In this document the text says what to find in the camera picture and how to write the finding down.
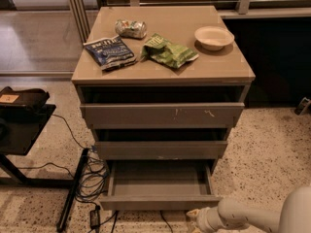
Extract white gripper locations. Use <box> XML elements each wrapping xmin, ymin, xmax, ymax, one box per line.
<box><xmin>187</xmin><ymin>207</ymin><xmax>223</xmax><ymax>233</ymax></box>

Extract grey bottom drawer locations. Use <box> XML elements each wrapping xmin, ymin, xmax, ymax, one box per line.
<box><xmin>101</xmin><ymin>160</ymin><xmax>221</xmax><ymax>211</ymax></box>

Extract grey drawer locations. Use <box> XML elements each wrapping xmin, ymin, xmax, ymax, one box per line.
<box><xmin>81</xmin><ymin>86</ymin><xmax>244</xmax><ymax>129</ymax></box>
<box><xmin>95</xmin><ymin>128</ymin><xmax>227</xmax><ymax>160</ymax></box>
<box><xmin>101</xmin><ymin>160</ymin><xmax>221</xmax><ymax>211</ymax></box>

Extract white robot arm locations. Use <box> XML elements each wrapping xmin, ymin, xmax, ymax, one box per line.
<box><xmin>187</xmin><ymin>186</ymin><xmax>311</xmax><ymax>233</ymax></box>

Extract grey middle drawer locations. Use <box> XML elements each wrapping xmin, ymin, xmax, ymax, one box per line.
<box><xmin>95</xmin><ymin>128</ymin><xmax>227</xmax><ymax>160</ymax></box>

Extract grey drawer cabinet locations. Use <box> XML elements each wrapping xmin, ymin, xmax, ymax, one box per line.
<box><xmin>70</xmin><ymin>5</ymin><xmax>257</xmax><ymax>177</ymax></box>

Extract grey top drawer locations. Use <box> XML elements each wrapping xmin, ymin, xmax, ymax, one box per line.
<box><xmin>81</xmin><ymin>86</ymin><xmax>244</xmax><ymax>129</ymax></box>

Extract black power adapter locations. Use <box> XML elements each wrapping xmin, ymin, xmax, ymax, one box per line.
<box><xmin>89</xmin><ymin>206</ymin><xmax>100</xmax><ymax>229</ymax></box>

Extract small dark floor object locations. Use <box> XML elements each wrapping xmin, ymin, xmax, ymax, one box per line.
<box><xmin>294</xmin><ymin>97</ymin><xmax>311</xmax><ymax>116</ymax></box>

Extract green chip bag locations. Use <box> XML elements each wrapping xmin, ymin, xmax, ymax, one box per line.
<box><xmin>141</xmin><ymin>33</ymin><xmax>198</xmax><ymax>69</ymax></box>

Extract white paper bowl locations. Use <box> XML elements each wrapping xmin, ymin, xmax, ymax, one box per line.
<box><xmin>194</xmin><ymin>26</ymin><xmax>234</xmax><ymax>51</ymax></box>

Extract blue chip bag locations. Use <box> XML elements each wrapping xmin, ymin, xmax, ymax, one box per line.
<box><xmin>84</xmin><ymin>36</ymin><xmax>136</xmax><ymax>72</ymax></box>

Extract black side table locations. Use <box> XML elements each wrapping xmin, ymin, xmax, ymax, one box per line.
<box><xmin>0</xmin><ymin>104</ymin><xmax>88</xmax><ymax>233</ymax></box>

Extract crushed silver can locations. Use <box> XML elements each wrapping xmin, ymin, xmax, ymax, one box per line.
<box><xmin>115</xmin><ymin>19</ymin><xmax>147</xmax><ymax>39</ymax></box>

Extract black bag with label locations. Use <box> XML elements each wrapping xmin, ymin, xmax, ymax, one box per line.
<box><xmin>0</xmin><ymin>86</ymin><xmax>50</xmax><ymax>113</ymax></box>

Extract tangled blue black cables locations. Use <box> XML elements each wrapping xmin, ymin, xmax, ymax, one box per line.
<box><xmin>17</xmin><ymin>114</ymin><xmax>110</xmax><ymax>209</ymax></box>

